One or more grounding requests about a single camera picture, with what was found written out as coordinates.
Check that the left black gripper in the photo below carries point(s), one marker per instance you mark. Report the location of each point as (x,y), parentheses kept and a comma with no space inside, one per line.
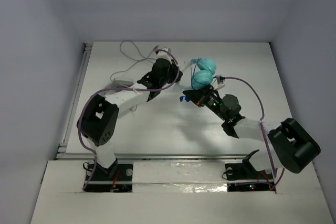
(176,72)

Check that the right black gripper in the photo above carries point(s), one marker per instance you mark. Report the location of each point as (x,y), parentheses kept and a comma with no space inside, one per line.
(197,95)

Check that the teal cat-ear headphones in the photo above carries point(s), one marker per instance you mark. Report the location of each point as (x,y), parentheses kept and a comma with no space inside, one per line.
(202,75)

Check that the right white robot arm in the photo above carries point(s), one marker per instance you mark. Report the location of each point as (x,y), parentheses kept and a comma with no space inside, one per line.
(288,144)

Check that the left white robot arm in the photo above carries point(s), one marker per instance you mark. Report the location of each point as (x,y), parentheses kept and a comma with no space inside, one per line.
(99,116)

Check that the white foil-taped panel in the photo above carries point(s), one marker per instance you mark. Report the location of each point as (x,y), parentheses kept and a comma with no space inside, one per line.
(178,177)

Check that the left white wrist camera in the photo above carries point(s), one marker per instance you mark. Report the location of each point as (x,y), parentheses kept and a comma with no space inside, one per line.
(163,53)

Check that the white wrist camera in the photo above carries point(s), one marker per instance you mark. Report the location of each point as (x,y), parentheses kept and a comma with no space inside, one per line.
(163,53)
(220,82)

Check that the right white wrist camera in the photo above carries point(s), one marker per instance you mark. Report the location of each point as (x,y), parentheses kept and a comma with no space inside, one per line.
(220,82)

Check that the aluminium rail with bases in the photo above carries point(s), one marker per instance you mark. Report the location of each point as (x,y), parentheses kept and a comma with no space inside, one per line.
(122,181)

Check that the left side aluminium rail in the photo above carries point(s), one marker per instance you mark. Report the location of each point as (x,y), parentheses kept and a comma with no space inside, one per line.
(62,146)

